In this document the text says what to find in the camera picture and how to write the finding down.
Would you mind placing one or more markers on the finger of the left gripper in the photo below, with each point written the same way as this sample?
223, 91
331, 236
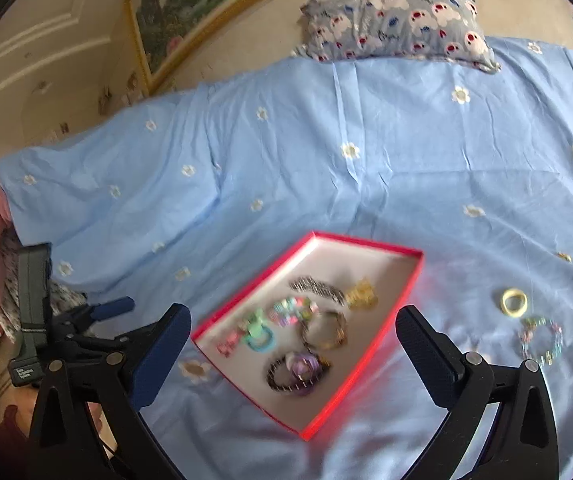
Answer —
109, 308
76, 343

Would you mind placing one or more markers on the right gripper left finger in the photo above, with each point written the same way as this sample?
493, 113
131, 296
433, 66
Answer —
152, 351

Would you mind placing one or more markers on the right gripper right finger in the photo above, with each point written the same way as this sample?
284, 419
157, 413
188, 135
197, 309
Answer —
459, 382

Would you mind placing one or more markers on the pink heart hair clip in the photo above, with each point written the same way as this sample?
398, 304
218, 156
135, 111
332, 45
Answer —
229, 342

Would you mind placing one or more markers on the yellow hair claw clip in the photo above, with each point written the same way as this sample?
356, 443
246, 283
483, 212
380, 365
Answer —
361, 296

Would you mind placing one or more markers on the gold wristwatch green face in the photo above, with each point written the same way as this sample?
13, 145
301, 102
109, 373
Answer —
326, 330

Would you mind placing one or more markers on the purple hair tie flower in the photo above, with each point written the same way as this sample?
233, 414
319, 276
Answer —
302, 365

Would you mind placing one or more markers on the green bow hair clip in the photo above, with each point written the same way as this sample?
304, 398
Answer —
253, 324

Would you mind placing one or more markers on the red shallow cardboard box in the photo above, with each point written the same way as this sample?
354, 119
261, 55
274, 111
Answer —
295, 340

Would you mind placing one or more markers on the light blue floral bedsheet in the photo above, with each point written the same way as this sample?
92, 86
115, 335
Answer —
441, 185

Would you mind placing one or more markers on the blue patterned pillow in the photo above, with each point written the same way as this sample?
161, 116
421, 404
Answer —
444, 30

